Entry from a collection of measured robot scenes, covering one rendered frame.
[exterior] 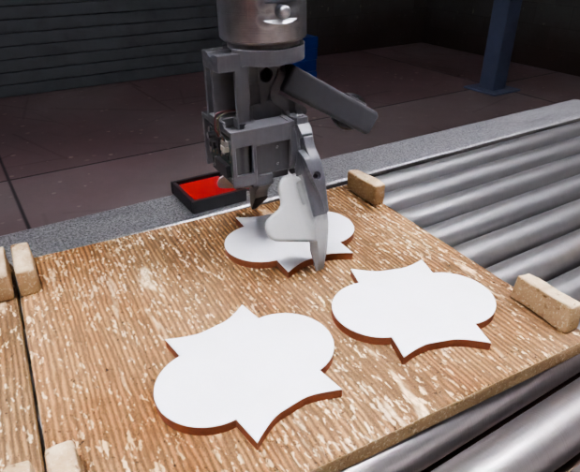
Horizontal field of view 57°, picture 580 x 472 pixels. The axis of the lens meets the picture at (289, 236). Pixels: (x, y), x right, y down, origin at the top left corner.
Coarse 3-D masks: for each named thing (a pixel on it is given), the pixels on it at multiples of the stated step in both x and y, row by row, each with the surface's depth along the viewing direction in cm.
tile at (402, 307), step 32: (352, 288) 48; (384, 288) 48; (416, 288) 48; (448, 288) 48; (480, 288) 48; (352, 320) 45; (384, 320) 45; (416, 320) 45; (448, 320) 45; (480, 320) 45; (416, 352) 42
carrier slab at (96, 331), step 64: (64, 256) 55; (128, 256) 55; (192, 256) 55; (384, 256) 55; (448, 256) 55; (64, 320) 46; (128, 320) 46; (192, 320) 46; (320, 320) 46; (512, 320) 46; (64, 384) 39; (128, 384) 39; (384, 384) 39; (448, 384) 39; (512, 384) 41; (128, 448) 35; (192, 448) 35; (320, 448) 35; (384, 448) 36
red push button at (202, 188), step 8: (216, 176) 74; (184, 184) 72; (192, 184) 72; (200, 184) 72; (208, 184) 72; (216, 184) 72; (192, 192) 70; (200, 192) 70; (208, 192) 70; (216, 192) 70; (224, 192) 70
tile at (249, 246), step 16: (240, 224) 60; (256, 224) 59; (336, 224) 59; (352, 224) 59; (240, 240) 56; (256, 240) 56; (272, 240) 56; (336, 240) 56; (240, 256) 53; (256, 256) 53; (272, 256) 53; (288, 256) 53; (304, 256) 53; (336, 256) 54; (288, 272) 51
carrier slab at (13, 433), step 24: (0, 312) 47; (0, 336) 44; (0, 360) 42; (24, 360) 42; (0, 384) 39; (24, 384) 39; (0, 408) 37; (24, 408) 37; (0, 432) 36; (24, 432) 36; (0, 456) 34; (24, 456) 34
